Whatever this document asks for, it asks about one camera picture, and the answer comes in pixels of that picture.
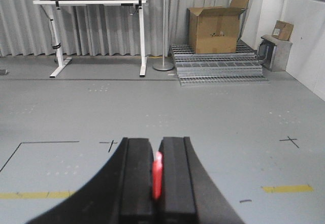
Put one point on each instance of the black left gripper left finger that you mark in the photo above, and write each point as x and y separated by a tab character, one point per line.
120	192

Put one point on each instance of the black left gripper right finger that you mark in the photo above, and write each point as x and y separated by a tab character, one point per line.
188	193

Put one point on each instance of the red plastic spoon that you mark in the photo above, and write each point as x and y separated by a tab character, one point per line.
157	174

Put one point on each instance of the metal sign stand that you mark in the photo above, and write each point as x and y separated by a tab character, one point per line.
164	65

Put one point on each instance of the metal grating steps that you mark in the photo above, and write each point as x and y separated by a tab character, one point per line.
240	67

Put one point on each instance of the white standing desk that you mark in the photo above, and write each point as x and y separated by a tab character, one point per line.
95	26

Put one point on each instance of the grey metal box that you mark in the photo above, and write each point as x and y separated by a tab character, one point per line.
273	53

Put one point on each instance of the large cardboard box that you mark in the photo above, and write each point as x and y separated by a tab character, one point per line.
214	30

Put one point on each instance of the small cardboard box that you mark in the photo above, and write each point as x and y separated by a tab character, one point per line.
282	30

